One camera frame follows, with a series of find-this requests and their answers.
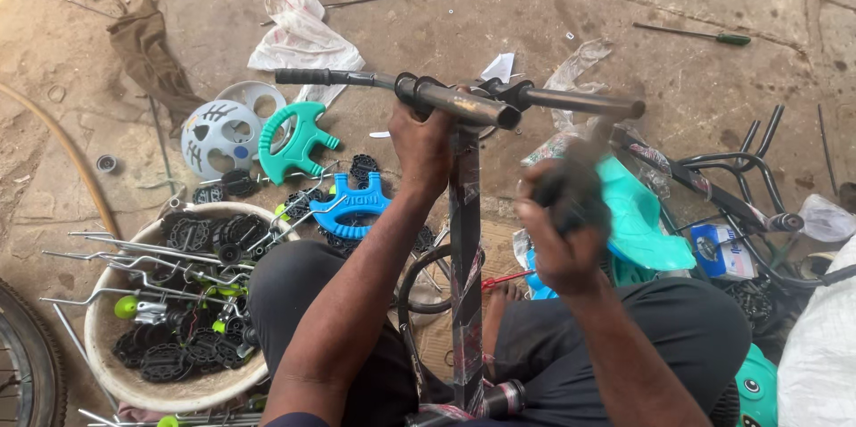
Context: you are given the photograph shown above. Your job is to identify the white plastic bag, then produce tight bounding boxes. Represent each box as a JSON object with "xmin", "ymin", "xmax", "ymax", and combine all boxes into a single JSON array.
[{"xmin": 247, "ymin": 0, "xmax": 366, "ymax": 108}]

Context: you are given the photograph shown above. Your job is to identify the white paper scrap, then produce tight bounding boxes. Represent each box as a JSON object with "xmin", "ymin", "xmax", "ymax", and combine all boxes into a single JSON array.
[{"xmin": 479, "ymin": 52, "xmax": 516, "ymax": 84}]

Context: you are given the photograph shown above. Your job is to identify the black wrapped bicycle frame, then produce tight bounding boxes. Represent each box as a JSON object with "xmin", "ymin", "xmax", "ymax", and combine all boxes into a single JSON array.
[{"xmin": 403, "ymin": 127, "xmax": 529, "ymax": 427}]

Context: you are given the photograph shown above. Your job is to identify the flat brown cardboard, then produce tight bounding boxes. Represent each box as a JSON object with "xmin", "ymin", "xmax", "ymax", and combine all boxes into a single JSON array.
[{"xmin": 413, "ymin": 216, "xmax": 531, "ymax": 382}]

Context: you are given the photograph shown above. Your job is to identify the short thin metal rod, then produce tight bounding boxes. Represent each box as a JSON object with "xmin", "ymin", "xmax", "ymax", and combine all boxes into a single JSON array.
[{"xmin": 816, "ymin": 103, "xmax": 839, "ymax": 198}]

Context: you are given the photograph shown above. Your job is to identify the white skull print wheel disc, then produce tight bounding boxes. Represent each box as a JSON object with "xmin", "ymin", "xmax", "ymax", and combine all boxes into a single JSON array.
[{"xmin": 181, "ymin": 99, "xmax": 263, "ymax": 181}]

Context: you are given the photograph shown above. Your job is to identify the brown cloth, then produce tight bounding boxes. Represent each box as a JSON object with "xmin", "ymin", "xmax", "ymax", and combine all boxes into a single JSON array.
[{"xmin": 106, "ymin": 0, "xmax": 206, "ymax": 136}]

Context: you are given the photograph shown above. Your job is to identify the tan hose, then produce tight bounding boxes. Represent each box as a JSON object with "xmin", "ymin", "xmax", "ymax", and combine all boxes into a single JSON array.
[{"xmin": 0, "ymin": 82, "xmax": 122, "ymax": 241}]

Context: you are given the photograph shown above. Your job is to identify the person's black trousers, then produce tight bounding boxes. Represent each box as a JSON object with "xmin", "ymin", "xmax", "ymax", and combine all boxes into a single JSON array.
[{"xmin": 247, "ymin": 239, "xmax": 753, "ymax": 427}]

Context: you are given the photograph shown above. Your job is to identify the bicycle tyre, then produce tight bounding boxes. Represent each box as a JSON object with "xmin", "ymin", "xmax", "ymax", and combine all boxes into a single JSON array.
[{"xmin": 0, "ymin": 277, "xmax": 68, "ymax": 427}]

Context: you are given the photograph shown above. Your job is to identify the small clear plastic bag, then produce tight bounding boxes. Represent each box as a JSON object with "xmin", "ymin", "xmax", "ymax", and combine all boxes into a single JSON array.
[{"xmin": 798, "ymin": 193, "xmax": 856, "ymax": 244}]

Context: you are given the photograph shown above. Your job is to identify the bundle of metal wheel brackets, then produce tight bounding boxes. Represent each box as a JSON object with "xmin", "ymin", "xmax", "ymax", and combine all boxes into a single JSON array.
[{"xmin": 39, "ymin": 193, "xmax": 349, "ymax": 328}]

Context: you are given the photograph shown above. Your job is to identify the black metal ring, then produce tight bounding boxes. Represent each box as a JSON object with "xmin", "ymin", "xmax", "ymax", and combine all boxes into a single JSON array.
[{"xmin": 394, "ymin": 244, "xmax": 487, "ymax": 316}]

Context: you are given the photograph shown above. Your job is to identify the red handled tool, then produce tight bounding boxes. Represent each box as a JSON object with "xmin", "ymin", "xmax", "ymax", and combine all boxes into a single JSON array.
[{"xmin": 481, "ymin": 269, "xmax": 536, "ymax": 292}]

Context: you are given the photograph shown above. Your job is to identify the metal rods with green caps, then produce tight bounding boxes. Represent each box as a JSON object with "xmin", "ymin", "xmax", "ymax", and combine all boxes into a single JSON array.
[{"xmin": 76, "ymin": 406, "xmax": 263, "ymax": 427}]

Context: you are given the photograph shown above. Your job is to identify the person's left hand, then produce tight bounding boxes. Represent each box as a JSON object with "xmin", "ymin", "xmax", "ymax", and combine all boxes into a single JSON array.
[{"xmin": 388, "ymin": 85, "xmax": 472, "ymax": 206}]

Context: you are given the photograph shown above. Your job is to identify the metal bicycle handlebar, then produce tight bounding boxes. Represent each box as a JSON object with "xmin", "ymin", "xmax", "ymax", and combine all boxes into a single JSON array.
[{"xmin": 331, "ymin": 69, "xmax": 647, "ymax": 142}]

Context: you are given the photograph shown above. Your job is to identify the person's foot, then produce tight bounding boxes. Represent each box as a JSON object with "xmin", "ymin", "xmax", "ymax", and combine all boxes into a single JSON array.
[{"xmin": 481, "ymin": 281, "xmax": 524, "ymax": 378}]

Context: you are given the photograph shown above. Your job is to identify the white woven sack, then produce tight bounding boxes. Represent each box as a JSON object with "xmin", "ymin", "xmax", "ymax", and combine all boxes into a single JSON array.
[{"xmin": 776, "ymin": 233, "xmax": 856, "ymax": 427}]

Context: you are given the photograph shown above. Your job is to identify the teal plastic chain guard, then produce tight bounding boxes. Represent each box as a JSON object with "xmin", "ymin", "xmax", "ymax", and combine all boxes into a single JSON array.
[{"xmin": 257, "ymin": 101, "xmax": 341, "ymax": 186}]

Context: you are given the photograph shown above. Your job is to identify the clear plastic wrap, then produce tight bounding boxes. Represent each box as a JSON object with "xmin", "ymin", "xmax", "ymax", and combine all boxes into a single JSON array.
[{"xmin": 520, "ymin": 37, "xmax": 614, "ymax": 167}]

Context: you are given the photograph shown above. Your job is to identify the green handled screwdriver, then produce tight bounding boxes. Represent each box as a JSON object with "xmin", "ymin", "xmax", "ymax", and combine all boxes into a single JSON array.
[{"xmin": 632, "ymin": 21, "xmax": 753, "ymax": 47}]

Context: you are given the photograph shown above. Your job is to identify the teal plastic face panel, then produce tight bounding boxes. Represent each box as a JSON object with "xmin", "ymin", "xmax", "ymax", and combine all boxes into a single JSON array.
[{"xmin": 734, "ymin": 343, "xmax": 781, "ymax": 427}]

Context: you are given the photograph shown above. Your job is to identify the white basin of bicycle parts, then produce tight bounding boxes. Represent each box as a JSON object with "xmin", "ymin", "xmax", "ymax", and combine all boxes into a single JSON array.
[{"xmin": 83, "ymin": 201, "xmax": 302, "ymax": 414}]

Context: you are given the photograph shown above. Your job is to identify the teal plastic seat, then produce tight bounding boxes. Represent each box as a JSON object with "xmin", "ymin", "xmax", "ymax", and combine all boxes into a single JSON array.
[{"xmin": 594, "ymin": 156, "xmax": 698, "ymax": 287}]

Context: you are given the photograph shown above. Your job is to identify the black tubular bicycle frame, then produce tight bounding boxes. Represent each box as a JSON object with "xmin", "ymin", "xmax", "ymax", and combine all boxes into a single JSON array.
[{"xmin": 610, "ymin": 103, "xmax": 856, "ymax": 292}]

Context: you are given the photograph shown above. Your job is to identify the blue cardboard box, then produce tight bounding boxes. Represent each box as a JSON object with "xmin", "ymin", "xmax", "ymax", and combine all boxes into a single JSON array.
[{"xmin": 689, "ymin": 224, "xmax": 758, "ymax": 280}]

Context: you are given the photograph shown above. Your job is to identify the person's right hand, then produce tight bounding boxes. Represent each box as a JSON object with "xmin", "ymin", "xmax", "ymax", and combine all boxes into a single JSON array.
[{"xmin": 514, "ymin": 158, "xmax": 615, "ymax": 299}]

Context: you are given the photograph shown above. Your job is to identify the plain white wheel disc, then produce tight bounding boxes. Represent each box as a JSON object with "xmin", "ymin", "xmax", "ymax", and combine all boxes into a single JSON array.
[{"xmin": 214, "ymin": 81, "xmax": 293, "ymax": 155}]

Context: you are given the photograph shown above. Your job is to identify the black bicycle chain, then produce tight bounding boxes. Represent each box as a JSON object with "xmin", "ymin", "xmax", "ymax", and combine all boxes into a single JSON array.
[{"xmin": 724, "ymin": 277, "xmax": 778, "ymax": 329}]

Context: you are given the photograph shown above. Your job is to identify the blue plastic chain guard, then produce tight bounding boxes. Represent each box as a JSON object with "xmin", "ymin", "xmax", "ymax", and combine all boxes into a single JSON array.
[{"xmin": 308, "ymin": 172, "xmax": 393, "ymax": 241}]

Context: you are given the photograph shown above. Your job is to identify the black rubber handlebar grip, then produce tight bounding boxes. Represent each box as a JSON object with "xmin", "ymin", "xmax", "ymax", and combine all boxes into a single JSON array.
[
  {"xmin": 531, "ymin": 121, "xmax": 615, "ymax": 235},
  {"xmin": 275, "ymin": 68, "xmax": 333, "ymax": 86}
]

